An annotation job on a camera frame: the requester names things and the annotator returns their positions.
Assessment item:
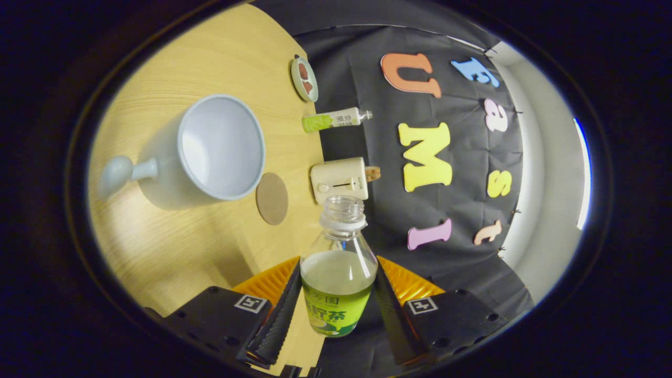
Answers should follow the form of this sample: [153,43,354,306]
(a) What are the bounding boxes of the pale green plate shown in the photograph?
[290,55,319,103]

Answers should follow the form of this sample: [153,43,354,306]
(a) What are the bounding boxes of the round brown coaster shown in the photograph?
[256,172,289,226]

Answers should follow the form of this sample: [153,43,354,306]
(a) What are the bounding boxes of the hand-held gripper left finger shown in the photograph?
[143,256,303,368]

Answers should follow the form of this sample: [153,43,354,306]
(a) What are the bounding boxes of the white toaster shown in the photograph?
[310,157,369,205]

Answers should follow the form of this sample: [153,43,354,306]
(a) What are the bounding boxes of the green label juice bottle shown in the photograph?
[299,195,379,338]

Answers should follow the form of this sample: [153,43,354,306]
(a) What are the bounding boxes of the pale blue cup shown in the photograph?
[97,94,266,211]

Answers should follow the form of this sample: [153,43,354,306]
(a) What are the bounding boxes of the slim capped green drink bottle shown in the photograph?
[302,107,373,133]

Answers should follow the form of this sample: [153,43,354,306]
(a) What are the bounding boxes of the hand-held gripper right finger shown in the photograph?
[372,256,519,368]

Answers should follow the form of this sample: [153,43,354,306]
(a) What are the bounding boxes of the wooden table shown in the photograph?
[87,3,329,376]

